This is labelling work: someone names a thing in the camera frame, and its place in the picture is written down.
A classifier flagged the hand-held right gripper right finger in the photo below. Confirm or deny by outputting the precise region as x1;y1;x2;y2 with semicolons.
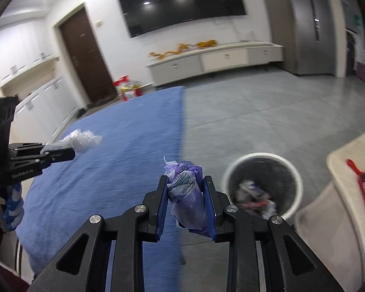
202;175;344;292

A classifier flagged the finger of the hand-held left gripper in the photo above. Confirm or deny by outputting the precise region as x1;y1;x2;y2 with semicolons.
40;147;75;167

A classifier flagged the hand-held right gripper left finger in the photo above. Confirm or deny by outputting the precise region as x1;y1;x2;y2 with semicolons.
33;175;171;292

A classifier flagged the purple plastic packet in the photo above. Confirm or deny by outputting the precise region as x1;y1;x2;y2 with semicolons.
164;155;208;238

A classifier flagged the clear plastic bag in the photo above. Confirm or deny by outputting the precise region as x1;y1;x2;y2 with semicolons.
44;128;103;155

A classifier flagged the white round trash bin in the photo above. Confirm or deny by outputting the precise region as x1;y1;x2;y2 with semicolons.
223;153;303;220

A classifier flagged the person's left hand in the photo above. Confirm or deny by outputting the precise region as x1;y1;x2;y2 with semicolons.
0;182;25;234

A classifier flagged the crumpled white wrapper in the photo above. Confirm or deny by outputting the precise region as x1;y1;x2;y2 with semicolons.
235;180;256;204

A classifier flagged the blue rug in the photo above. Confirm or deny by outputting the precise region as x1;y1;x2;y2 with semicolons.
15;86;187;274

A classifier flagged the white low cabinet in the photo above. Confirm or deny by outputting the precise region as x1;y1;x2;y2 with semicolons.
15;74;80;141

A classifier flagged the red wrapper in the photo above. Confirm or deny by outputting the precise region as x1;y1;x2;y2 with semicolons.
246;199;275;210

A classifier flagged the clear crumpled wrapper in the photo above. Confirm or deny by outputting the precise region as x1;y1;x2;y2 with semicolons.
255;202;278;220

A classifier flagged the dark brown door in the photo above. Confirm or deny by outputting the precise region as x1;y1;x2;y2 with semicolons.
58;8;119;104

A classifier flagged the marble coffee table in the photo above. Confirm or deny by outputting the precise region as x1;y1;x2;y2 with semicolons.
293;125;365;278

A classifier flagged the white television cabinet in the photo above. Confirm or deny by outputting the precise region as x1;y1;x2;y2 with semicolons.
146;42;284;87

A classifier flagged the long gold dragon ornament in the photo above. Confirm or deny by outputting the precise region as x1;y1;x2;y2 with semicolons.
148;44;198;60

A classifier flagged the red plastic tray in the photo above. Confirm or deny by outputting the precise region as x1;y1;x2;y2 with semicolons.
346;159;365;246

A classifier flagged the short gold dragon ornament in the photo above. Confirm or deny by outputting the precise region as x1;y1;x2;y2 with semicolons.
197;39;218;50

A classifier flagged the large black television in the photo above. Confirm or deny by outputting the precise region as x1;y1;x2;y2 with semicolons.
114;0;248;39

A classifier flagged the grey double-door refrigerator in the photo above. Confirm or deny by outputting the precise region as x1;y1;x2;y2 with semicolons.
284;0;346;76

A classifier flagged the white wall cabinet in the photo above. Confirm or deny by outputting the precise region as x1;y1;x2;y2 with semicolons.
0;21;60;89

